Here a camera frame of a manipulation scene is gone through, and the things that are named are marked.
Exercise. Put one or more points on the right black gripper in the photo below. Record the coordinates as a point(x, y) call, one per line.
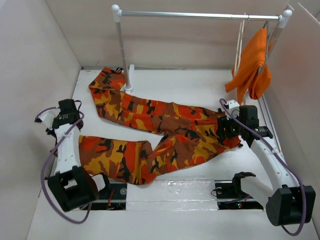
point(223, 122)

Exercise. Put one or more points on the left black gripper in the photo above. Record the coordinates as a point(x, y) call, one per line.
point(51, 131)

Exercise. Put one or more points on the orange camouflage trousers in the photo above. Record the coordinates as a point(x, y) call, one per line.
point(166, 124)

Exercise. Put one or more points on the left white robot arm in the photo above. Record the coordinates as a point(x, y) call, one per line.
point(71, 185)

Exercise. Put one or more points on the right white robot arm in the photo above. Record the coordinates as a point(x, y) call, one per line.
point(288, 201)

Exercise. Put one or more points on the orange cloth on hanger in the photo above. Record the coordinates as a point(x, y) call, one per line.
point(253, 76)

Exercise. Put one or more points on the empty white hanger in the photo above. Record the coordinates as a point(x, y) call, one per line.
point(239, 47)

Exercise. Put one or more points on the grey hanger holding cloth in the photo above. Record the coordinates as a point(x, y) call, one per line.
point(271, 34)

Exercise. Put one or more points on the white foam block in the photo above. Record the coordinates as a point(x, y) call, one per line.
point(172, 196)

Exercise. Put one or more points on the white metal clothes rack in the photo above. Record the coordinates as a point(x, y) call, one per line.
point(129, 70)

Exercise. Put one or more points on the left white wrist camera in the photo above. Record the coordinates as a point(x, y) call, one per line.
point(46, 117)

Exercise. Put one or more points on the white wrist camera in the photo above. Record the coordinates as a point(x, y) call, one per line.
point(232, 108)
point(46, 117)

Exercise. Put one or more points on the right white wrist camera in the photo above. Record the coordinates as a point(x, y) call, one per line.
point(232, 108)

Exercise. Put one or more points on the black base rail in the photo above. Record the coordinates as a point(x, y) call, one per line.
point(226, 199)

